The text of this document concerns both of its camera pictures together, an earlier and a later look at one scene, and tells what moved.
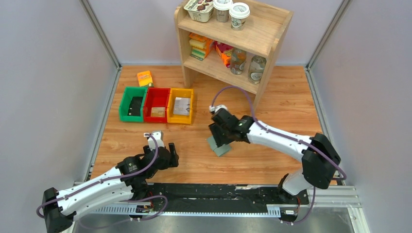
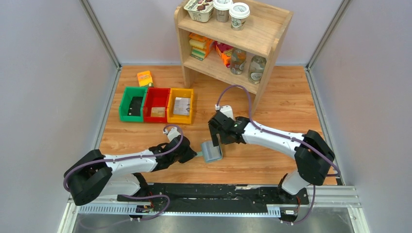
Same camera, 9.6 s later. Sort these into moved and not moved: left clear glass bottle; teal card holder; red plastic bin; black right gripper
Moved: teal card holder
Not moved: left clear glass bottle; red plastic bin; black right gripper
